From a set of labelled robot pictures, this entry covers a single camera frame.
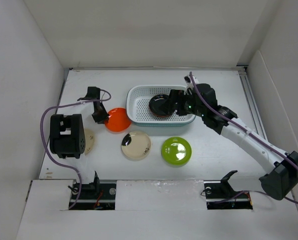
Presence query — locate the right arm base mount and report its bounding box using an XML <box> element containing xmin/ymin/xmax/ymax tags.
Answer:
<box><xmin>200</xmin><ymin>170</ymin><xmax>253</xmax><ymax>210</ymax></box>

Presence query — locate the beige plate with black mark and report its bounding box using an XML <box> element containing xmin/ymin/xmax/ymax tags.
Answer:
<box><xmin>121</xmin><ymin>131</ymin><xmax>152</xmax><ymax>161</ymax></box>

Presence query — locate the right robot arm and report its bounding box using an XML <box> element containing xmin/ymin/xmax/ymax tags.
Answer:
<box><xmin>149</xmin><ymin>83</ymin><xmax>298</xmax><ymax>200</ymax></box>

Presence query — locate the orange plate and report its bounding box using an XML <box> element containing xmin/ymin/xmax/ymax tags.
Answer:
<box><xmin>105</xmin><ymin>107</ymin><xmax>132</xmax><ymax>133</ymax></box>

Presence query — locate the green plate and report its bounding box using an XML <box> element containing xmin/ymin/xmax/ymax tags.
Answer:
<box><xmin>161</xmin><ymin>136</ymin><xmax>193</xmax><ymax>167</ymax></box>

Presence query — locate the right aluminium rail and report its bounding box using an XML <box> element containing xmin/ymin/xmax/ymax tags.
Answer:
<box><xmin>237</xmin><ymin>65</ymin><xmax>267</xmax><ymax>140</ymax></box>

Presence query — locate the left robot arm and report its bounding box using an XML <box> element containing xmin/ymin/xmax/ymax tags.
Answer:
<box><xmin>40</xmin><ymin>86</ymin><xmax>111</xmax><ymax>200</ymax></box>

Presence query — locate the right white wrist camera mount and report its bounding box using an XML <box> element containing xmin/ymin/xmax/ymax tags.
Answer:
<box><xmin>184</xmin><ymin>75</ymin><xmax>196</xmax><ymax>95</ymax></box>

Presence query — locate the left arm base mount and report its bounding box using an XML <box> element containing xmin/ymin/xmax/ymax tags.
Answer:
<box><xmin>70</xmin><ymin>182</ymin><xmax>117</xmax><ymax>211</ymax></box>

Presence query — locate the white perforated plastic bin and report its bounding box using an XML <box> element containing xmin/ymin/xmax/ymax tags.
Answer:
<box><xmin>126</xmin><ymin>84</ymin><xmax>196</xmax><ymax>127</ymax></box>

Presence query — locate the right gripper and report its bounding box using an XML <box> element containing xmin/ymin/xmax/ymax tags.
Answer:
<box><xmin>158</xmin><ymin>89</ymin><xmax>206</xmax><ymax>118</ymax></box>

